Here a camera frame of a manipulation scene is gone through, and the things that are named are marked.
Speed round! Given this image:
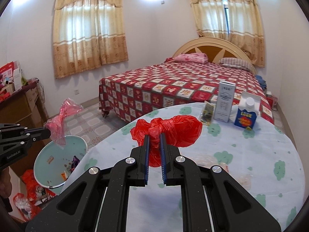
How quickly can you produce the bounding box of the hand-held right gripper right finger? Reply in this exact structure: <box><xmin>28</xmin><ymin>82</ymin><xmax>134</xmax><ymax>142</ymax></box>
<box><xmin>160</xmin><ymin>134</ymin><xmax>282</xmax><ymax>232</ymax></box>

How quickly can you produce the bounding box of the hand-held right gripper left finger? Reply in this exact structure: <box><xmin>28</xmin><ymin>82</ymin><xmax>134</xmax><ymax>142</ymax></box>
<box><xmin>25</xmin><ymin>135</ymin><xmax>150</xmax><ymax>232</ymax></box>

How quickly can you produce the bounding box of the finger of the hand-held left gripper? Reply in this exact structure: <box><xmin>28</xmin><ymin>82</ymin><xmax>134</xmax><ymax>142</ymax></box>
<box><xmin>0</xmin><ymin>123</ymin><xmax>52</xmax><ymax>151</ymax></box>

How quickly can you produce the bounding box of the light blue trash can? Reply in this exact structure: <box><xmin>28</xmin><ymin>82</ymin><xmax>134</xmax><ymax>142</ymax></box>
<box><xmin>34</xmin><ymin>135</ymin><xmax>88</xmax><ymax>195</ymax></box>

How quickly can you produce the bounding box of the pink plastic bag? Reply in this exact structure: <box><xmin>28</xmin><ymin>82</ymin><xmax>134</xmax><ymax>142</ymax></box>
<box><xmin>44</xmin><ymin>98</ymin><xmax>84</xmax><ymax>147</ymax></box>

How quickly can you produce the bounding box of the person's left hand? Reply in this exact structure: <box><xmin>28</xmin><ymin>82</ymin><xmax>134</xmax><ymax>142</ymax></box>
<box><xmin>0</xmin><ymin>167</ymin><xmax>12</xmax><ymax>197</ymax></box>

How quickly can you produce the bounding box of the orange red printed bag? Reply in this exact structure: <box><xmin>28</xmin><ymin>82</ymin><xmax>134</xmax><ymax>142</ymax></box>
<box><xmin>20</xmin><ymin>169</ymin><xmax>57</xmax><ymax>206</ymax></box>

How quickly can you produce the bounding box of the clear red plastic bag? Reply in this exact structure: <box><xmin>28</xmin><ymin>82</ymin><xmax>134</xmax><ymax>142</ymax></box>
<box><xmin>12</xmin><ymin>193</ymin><xmax>37</xmax><ymax>223</ymax></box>

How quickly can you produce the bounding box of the white upright box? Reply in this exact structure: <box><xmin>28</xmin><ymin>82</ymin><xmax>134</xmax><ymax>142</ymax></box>
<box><xmin>13</xmin><ymin>68</ymin><xmax>23</xmax><ymax>92</ymax></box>

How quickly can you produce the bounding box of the small clear packet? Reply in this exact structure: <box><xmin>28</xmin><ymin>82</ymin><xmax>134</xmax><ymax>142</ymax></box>
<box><xmin>200</xmin><ymin>101</ymin><xmax>216</xmax><ymax>124</ymax></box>

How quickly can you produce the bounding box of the bed with red patterned sheet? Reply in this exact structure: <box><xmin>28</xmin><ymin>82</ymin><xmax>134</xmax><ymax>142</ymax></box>
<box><xmin>98</xmin><ymin>61</ymin><xmax>276</xmax><ymax>126</ymax></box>

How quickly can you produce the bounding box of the tall grey carton box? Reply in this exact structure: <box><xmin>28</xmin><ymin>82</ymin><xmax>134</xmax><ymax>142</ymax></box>
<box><xmin>214</xmin><ymin>82</ymin><xmax>236</xmax><ymax>123</ymax></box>

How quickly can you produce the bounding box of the blue milk carton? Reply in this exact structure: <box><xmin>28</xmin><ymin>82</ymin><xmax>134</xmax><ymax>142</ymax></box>
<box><xmin>234</xmin><ymin>92</ymin><xmax>261</xmax><ymax>130</ymax></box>

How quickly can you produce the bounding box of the wide beige curtain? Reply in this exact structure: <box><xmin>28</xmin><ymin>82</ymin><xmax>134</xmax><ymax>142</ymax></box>
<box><xmin>52</xmin><ymin>0</ymin><xmax>129</xmax><ymax>79</ymax></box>

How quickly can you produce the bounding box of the pink pillow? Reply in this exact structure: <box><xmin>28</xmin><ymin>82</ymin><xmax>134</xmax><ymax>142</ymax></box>
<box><xmin>165</xmin><ymin>53</ymin><xmax>208</xmax><ymax>64</ymax></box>

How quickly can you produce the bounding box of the cream wooden headboard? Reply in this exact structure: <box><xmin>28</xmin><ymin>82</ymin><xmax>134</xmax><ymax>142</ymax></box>
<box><xmin>172</xmin><ymin>37</ymin><xmax>257</xmax><ymax>74</ymax></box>

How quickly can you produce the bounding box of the striped pillow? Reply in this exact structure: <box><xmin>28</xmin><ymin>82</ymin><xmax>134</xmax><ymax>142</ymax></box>
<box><xmin>218</xmin><ymin>57</ymin><xmax>253</xmax><ymax>71</ymax></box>

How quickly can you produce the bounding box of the blue folded cloth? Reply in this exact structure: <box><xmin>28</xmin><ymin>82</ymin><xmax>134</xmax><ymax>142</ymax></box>
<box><xmin>255</xmin><ymin>75</ymin><xmax>267</xmax><ymax>87</ymax></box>

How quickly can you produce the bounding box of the parted beige curtain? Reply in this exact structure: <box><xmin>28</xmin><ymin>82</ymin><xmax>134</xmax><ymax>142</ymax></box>
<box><xmin>186</xmin><ymin>0</ymin><xmax>265</xmax><ymax>68</ymax></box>

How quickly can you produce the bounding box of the window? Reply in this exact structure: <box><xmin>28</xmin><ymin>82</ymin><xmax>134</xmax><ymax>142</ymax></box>
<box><xmin>222</xmin><ymin>0</ymin><xmax>230</xmax><ymax>33</ymax></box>

